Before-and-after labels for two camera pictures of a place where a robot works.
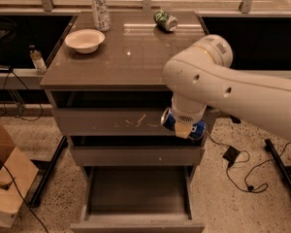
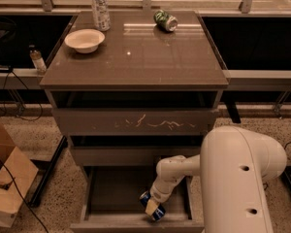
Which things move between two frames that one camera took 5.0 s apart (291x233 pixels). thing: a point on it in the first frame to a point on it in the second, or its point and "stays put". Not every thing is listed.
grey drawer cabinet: x=107 y=93 stays put
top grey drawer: x=118 y=121 stays put
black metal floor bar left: x=48 y=172 stays put
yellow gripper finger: x=182 y=129 to x=151 y=206
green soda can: x=165 y=21 stays put
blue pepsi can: x=198 y=128 to x=160 y=211
